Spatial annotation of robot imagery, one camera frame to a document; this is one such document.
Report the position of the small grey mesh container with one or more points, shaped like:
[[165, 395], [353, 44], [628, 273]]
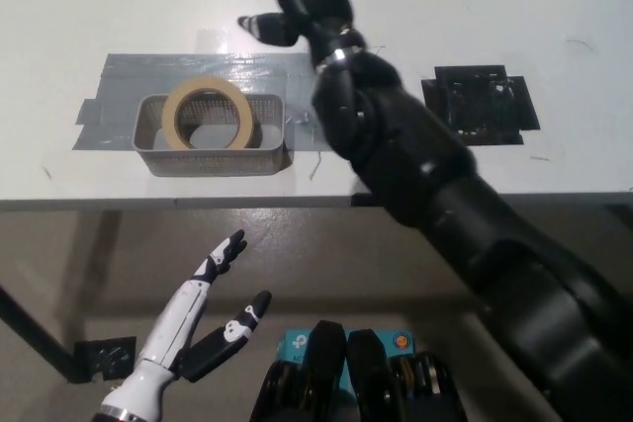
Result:
[[212, 165]]

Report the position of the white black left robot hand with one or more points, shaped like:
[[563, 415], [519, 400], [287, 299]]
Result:
[[168, 338]]

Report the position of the grey duct tape patch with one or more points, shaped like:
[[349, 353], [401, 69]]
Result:
[[148, 71]]

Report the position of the black robot body with teal top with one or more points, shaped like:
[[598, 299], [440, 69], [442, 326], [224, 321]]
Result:
[[316, 382]]

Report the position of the black tape square patch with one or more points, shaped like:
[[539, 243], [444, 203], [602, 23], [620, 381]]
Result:
[[504, 110]]

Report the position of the beige masking tape roll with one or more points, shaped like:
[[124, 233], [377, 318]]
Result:
[[170, 115]]

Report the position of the black diagonal table leg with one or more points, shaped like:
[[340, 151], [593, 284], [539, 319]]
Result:
[[34, 330]]

